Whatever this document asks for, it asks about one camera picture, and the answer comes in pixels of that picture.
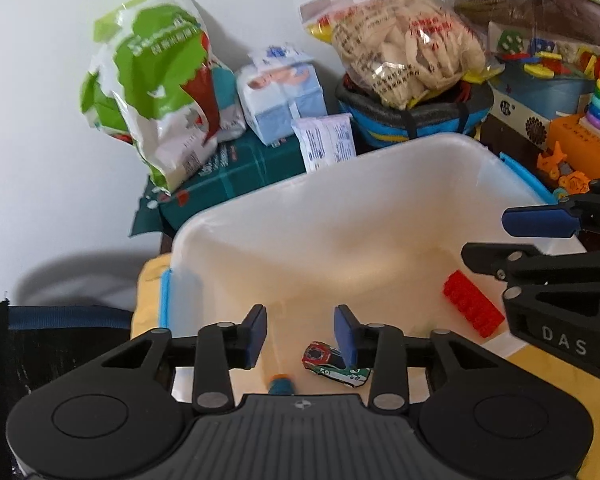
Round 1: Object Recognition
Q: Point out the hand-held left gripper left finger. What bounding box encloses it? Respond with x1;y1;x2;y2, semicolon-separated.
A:
94;304;269;414

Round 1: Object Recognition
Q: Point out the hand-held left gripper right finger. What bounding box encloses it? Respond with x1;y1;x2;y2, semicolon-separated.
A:
333;304;511;414

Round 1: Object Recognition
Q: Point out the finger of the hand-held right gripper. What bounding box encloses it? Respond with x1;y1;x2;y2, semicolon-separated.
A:
501;176;600;251
461;242;600;291

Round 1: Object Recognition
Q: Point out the red green toy car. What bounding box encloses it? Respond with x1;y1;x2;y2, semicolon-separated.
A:
301;341;372;388

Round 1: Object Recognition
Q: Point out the red building block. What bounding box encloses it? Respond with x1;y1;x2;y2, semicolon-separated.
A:
442;270;506;338

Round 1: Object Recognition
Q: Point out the white plastic storage bin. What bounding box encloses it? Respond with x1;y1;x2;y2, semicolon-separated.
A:
157;132;588;406

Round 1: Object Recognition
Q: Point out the blue toy with orange tip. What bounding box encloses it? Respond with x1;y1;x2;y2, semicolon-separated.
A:
266;374;298;397

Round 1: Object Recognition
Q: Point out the orange toy animal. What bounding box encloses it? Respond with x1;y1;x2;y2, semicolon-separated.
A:
536;141;591;196

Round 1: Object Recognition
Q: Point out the blue white toy box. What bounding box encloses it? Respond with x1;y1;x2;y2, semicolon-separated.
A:
480;62;598;153

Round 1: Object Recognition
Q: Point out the dark green checked box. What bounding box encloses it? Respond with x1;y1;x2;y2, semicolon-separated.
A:
128;130;311;238

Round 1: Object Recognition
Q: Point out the white packet with blue print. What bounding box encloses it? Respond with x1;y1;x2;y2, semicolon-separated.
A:
291;112;357;173

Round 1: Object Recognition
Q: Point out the clear plastic toy case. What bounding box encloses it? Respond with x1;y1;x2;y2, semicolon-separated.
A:
437;0;600;81

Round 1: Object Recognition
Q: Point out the clear bag of beige sticks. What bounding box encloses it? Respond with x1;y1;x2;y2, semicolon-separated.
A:
300;0;506;110

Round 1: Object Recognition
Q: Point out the blue white tissue pack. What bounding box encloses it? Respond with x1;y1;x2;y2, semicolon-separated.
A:
236;44;328;147

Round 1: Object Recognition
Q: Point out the green white plastic bag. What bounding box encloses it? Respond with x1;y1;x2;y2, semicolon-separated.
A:
80;0;246;196

